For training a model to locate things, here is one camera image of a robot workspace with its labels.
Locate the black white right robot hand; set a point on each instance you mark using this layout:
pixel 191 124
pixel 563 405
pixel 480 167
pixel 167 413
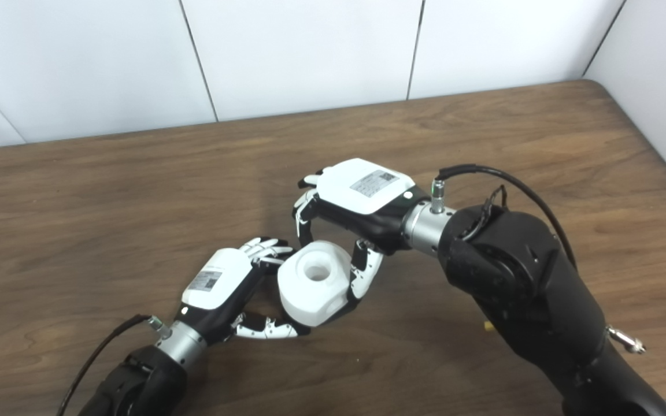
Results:
pixel 362 190

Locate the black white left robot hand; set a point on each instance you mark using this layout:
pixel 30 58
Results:
pixel 217 283

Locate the round white plastic piece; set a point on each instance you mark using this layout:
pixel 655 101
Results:
pixel 310 289

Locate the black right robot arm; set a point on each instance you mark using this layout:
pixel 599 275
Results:
pixel 518 289

